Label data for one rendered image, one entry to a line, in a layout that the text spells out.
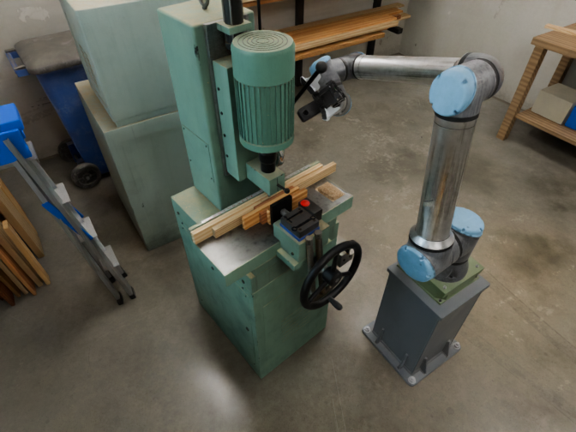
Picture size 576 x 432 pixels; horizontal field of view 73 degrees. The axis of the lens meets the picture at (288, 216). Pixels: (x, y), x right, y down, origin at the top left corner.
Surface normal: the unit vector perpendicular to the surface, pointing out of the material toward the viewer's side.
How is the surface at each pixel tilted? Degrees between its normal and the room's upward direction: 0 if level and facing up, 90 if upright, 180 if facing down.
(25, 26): 90
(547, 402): 0
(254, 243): 0
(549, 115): 90
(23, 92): 90
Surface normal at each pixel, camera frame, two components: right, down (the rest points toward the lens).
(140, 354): 0.00, -0.72
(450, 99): -0.81, 0.29
